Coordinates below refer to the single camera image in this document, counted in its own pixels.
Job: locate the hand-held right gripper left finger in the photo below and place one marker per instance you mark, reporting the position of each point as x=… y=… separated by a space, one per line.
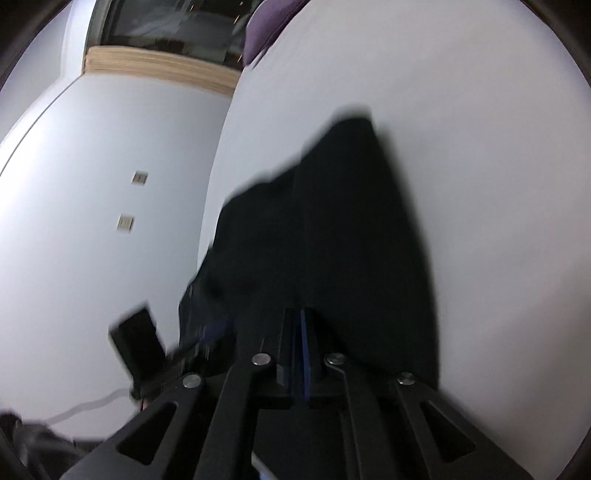
x=288 y=364

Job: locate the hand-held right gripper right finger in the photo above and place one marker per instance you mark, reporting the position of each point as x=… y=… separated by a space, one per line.
x=310 y=364

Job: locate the purple pillow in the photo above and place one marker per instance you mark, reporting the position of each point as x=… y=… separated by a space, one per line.
x=268 y=23

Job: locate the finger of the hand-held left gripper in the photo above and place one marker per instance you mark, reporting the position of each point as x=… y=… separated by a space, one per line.
x=213 y=333

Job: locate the white bed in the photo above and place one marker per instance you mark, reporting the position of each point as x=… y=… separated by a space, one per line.
x=461 y=184

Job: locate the black denim pants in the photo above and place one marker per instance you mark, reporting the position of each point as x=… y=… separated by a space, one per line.
x=351 y=240

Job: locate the dark cloth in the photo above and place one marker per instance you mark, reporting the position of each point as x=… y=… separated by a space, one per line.
x=32 y=447

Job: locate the beige wall socket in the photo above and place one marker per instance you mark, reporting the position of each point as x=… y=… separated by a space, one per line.
x=125 y=222
x=139 y=177

